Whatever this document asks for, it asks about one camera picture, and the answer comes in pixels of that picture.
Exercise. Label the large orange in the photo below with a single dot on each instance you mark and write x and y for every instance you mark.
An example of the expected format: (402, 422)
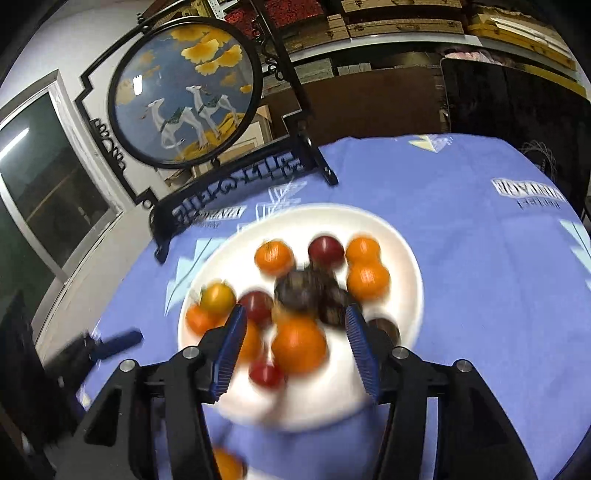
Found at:
(368, 280)
(298, 344)

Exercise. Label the dark water chestnut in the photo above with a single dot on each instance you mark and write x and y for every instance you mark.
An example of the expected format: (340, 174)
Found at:
(336, 305)
(299, 290)

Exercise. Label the window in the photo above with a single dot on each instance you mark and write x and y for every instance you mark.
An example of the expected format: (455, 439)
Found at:
(51, 184)

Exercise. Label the orange tangerine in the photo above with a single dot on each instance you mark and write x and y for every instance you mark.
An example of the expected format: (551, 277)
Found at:
(226, 464)
(363, 249)
(251, 344)
(274, 257)

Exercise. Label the brown cabinet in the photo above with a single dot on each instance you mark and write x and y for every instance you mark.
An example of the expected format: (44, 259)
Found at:
(369, 106)

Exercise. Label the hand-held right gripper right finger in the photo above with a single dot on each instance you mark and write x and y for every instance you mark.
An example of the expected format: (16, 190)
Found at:
(362, 350)

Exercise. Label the shelf of flat boxes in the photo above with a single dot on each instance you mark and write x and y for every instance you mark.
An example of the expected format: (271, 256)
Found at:
(415, 23)

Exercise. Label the round deer picture table screen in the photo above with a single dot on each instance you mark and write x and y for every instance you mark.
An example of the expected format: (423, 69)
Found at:
(184, 92)

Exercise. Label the blue printed tablecloth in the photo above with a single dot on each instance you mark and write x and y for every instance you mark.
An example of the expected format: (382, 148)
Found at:
(485, 300)

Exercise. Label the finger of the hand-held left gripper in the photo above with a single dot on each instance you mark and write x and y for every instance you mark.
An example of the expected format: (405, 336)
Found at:
(117, 344)

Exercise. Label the white oval plate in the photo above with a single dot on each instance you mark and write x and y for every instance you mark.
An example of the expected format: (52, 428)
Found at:
(323, 401)

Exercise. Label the yellow plum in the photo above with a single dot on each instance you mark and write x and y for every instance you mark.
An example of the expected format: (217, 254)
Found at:
(217, 297)

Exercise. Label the black flat panel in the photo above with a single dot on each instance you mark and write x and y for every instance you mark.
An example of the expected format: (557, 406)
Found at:
(512, 97)

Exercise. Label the small red plum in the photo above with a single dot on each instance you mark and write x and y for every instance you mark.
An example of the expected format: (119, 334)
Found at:
(266, 373)

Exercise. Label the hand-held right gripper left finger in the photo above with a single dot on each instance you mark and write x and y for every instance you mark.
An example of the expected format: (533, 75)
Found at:
(231, 350)

